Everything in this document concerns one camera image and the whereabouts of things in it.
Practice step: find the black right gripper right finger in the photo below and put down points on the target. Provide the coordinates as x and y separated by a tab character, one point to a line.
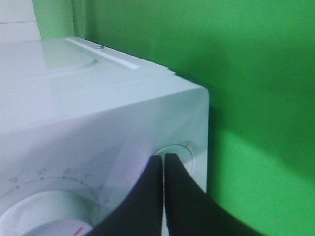
190	211

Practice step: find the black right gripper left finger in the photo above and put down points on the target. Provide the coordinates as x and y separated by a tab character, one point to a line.
141	212

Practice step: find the white microwave oven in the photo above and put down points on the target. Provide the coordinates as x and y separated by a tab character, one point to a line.
78	123

